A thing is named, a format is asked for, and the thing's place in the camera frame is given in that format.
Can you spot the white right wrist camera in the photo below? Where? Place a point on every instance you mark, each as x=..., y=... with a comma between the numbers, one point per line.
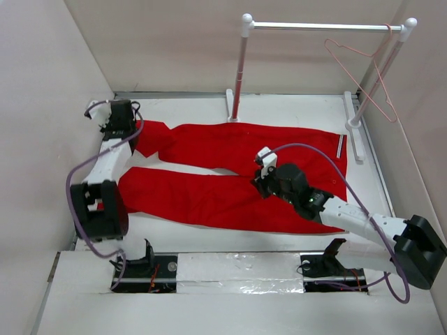
x=265, y=159

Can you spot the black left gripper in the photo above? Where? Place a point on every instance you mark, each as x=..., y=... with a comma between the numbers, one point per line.
x=107, y=128

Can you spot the red trousers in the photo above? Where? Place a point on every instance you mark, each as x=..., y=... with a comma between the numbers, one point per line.
x=225, y=198

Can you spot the pink wire hanger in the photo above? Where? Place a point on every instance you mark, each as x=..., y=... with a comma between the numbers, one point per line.
x=379, y=73

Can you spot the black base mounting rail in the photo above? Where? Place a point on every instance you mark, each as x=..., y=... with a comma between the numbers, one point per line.
x=318, y=276

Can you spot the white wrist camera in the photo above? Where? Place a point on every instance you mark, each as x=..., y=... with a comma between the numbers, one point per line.
x=265, y=159
x=99, y=111

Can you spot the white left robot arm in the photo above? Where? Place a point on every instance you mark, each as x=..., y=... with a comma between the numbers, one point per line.
x=92, y=191

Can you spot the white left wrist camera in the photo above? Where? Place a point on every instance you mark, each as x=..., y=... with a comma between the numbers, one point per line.
x=99, y=111

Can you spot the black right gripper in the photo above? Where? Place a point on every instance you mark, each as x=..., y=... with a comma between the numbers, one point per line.
x=260, y=183

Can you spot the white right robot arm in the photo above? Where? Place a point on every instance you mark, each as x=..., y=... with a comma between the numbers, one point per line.
x=409, y=248

